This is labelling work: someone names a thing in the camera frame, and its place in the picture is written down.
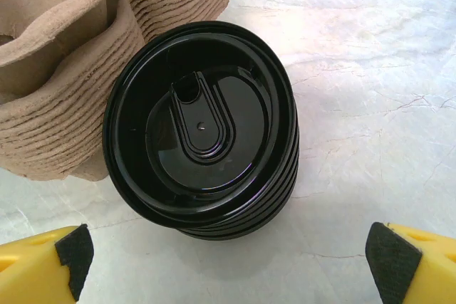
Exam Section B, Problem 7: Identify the brown pulp cup carrier stack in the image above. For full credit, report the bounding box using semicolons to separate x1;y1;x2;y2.
0;0;231;182

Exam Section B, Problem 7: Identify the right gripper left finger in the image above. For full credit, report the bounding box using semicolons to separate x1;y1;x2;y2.
0;224;95;304

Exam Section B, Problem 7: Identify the black plastic cup lid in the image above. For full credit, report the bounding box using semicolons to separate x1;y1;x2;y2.
102;21;295;229

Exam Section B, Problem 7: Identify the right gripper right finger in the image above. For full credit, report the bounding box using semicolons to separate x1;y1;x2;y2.
366;221;456;304

